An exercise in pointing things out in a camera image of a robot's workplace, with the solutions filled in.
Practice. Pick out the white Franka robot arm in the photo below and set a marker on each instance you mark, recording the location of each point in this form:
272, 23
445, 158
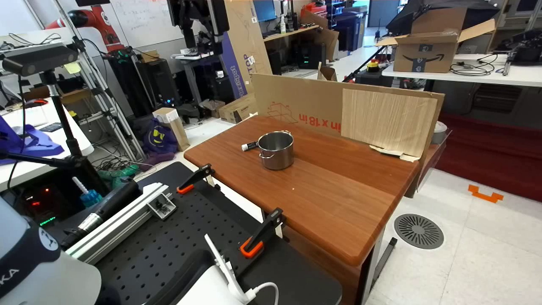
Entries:
34, 279

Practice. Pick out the silver metal pot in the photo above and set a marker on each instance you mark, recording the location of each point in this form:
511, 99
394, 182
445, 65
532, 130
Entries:
278, 153

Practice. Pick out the brown cardboard sheet red print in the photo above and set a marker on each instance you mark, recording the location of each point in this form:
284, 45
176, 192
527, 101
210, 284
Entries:
293, 102

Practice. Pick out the black clamp orange tip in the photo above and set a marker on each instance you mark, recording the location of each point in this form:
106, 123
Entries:
195, 179
261, 233

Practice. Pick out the purple board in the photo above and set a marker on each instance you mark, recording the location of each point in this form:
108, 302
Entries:
232, 69

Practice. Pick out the small cardboard box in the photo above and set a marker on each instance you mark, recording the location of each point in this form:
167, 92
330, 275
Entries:
171, 124

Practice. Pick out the light corrugated cardboard panel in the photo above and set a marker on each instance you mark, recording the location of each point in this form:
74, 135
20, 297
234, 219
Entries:
383, 119

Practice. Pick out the purple bag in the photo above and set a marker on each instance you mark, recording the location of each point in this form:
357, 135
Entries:
154, 138

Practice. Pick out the tall cardboard sheet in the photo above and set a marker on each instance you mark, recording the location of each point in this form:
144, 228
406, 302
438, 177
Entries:
245, 35

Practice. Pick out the torn white foam strip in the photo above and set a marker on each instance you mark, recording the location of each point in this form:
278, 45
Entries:
394, 153

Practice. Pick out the black perforated mounting board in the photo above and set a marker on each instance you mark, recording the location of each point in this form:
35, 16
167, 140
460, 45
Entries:
169, 246

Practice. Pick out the black metal bar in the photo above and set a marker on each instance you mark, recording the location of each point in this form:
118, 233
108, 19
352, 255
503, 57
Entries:
383, 257

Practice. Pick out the round floor drain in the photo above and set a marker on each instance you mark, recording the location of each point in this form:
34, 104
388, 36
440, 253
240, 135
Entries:
418, 231

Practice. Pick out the metal shelf rack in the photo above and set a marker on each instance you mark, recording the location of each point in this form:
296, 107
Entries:
103, 96

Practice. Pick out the open Amazon cardboard box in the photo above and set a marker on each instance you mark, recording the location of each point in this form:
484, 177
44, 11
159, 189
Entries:
432, 52

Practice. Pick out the red machine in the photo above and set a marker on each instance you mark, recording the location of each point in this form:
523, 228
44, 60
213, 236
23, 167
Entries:
101, 26

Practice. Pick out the red carpet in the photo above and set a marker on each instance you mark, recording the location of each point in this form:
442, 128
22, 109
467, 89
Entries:
496, 153

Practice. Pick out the white side table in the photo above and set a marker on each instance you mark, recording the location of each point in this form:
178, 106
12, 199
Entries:
42, 116

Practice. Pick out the black control box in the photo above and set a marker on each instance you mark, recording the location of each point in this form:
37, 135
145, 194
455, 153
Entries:
39, 201

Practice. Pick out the purple cloth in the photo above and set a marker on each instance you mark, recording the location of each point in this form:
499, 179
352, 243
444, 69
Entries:
27, 145

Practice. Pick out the white work table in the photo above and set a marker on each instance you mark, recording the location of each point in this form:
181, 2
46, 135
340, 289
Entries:
525, 75

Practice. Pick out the black bag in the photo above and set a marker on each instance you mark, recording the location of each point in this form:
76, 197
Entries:
527, 52

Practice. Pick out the aluminium extrusion rail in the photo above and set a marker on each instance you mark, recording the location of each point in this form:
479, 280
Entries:
118, 219

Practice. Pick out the black camera tripod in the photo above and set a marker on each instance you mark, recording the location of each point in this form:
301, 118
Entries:
69, 136

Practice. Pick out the black stereo camera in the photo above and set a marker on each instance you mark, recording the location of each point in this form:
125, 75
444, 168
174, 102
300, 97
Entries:
39, 58

